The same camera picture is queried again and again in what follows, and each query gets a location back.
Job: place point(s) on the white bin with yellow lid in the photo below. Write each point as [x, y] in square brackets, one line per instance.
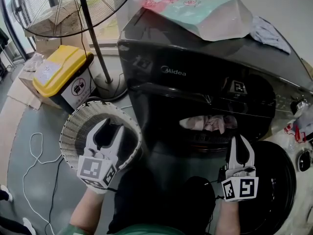
[66, 65]

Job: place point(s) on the pink and teal detergent bag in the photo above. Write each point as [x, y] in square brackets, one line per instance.
[195, 11]

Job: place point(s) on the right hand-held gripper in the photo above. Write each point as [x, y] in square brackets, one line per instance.
[240, 187]

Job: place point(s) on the person's green shirt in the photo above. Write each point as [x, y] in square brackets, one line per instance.
[137, 230]

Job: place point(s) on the clear plastic bag red print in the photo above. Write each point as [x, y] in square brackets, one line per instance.
[296, 131]

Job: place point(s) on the flat cardboard sheet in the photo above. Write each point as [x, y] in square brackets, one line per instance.
[20, 92]

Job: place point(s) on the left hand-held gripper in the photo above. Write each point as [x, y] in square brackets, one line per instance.
[91, 169]

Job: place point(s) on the blue grey cloth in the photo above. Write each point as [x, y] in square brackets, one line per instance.
[267, 34]

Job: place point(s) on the person's right forearm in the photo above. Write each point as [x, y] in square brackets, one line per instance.
[228, 219]

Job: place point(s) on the brown cardboard box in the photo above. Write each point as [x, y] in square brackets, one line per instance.
[49, 23]

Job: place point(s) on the person's left forearm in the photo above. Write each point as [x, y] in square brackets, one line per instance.
[88, 209]

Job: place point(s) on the black washing machine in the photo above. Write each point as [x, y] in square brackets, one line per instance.
[171, 65]

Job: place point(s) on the black round lid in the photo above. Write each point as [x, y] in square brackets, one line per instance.
[305, 160]

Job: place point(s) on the black standing fan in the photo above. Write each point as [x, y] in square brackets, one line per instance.
[94, 37]

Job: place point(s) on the white woven laundry basket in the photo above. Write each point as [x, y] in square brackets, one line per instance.
[73, 128]

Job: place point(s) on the pile of pale clothes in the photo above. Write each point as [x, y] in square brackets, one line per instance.
[210, 124]

